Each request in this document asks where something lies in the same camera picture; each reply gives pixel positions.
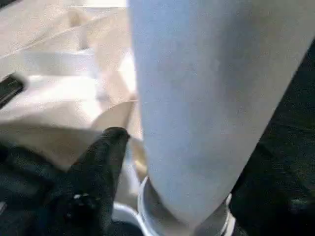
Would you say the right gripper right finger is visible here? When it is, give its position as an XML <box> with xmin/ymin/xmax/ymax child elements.
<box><xmin>227</xmin><ymin>143</ymin><xmax>315</xmax><ymax>236</ymax></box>

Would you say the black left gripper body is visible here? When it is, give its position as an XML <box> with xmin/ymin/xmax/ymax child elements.
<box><xmin>0</xmin><ymin>74</ymin><xmax>26</xmax><ymax>107</ymax></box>

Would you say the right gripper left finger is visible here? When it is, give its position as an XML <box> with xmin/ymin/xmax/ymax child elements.
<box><xmin>43</xmin><ymin>126</ymin><xmax>131</xmax><ymax>236</ymax></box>

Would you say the white plastic table top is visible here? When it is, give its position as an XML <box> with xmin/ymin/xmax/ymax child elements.
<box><xmin>0</xmin><ymin>0</ymin><xmax>148</xmax><ymax>236</ymax></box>

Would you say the white plastic table leg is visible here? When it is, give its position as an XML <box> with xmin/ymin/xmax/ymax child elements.
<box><xmin>127</xmin><ymin>0</ymin><xmax>315</xmax><ymax>233</ymax></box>

